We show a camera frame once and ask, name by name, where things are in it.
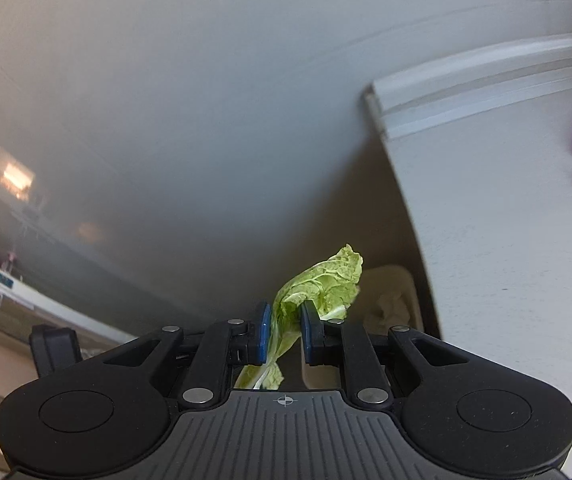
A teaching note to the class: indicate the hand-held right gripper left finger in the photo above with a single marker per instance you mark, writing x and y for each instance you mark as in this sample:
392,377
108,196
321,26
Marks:
264,332

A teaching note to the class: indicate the metal door frame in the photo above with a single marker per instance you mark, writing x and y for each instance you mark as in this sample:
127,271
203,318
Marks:
56,312

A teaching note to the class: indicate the cream plastic trash bin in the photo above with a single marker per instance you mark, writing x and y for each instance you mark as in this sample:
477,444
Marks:
390,275

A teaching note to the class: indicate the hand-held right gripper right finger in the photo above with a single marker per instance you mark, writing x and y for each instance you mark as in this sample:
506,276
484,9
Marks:
307,330

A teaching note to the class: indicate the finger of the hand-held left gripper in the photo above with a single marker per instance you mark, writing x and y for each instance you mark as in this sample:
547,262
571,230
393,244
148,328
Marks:
56,350

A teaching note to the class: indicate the napa cabbage leaf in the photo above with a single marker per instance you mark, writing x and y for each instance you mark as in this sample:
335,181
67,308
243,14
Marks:
326,280

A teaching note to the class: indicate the crumpled white tissue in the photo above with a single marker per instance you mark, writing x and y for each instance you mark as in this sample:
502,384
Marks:
390,310

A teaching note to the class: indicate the white counter backsplash strip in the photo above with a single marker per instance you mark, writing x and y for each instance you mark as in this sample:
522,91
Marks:
465,80

